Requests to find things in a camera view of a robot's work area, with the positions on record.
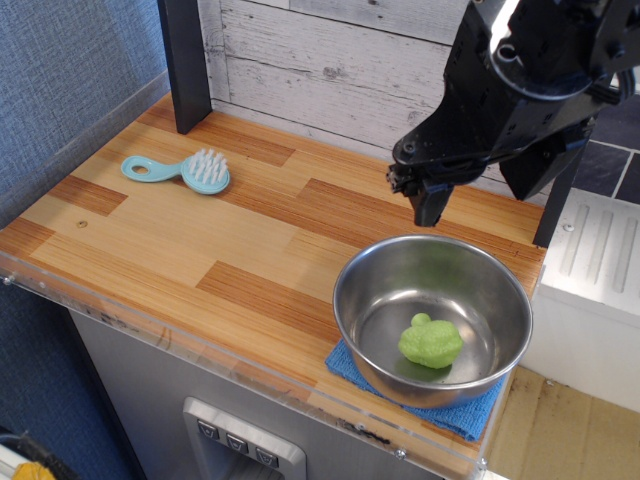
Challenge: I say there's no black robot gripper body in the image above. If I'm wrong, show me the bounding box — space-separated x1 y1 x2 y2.
387 1 608 196

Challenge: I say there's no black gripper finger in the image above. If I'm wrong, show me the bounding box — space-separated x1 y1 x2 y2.
500 130 589 200
410 179 454 227

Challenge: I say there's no green toy broccoli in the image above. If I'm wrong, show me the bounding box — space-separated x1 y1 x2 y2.
398 313 464 369

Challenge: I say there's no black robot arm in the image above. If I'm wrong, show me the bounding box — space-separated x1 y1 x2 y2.
387 1 639 227

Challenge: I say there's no stainless steel pot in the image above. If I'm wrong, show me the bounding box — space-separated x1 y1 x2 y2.
333 234 533 408

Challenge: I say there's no white ribbed box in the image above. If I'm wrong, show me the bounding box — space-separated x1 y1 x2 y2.
521 189 639 411

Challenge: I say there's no blue cloth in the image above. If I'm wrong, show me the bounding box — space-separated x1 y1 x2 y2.
325 340 504 442

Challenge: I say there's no light blue toy brush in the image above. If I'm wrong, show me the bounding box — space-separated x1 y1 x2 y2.
121 149 231 195

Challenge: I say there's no grey cabinet with buttons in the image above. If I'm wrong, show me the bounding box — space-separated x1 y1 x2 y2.
71 313 434 479

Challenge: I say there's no yellow black object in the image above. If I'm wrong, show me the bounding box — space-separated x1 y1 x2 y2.
1 432 78 479

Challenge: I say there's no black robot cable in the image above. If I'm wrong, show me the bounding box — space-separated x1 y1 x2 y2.
592 67 637 107

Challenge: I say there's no black left frame post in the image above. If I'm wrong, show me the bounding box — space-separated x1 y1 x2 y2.
157 0 212 134

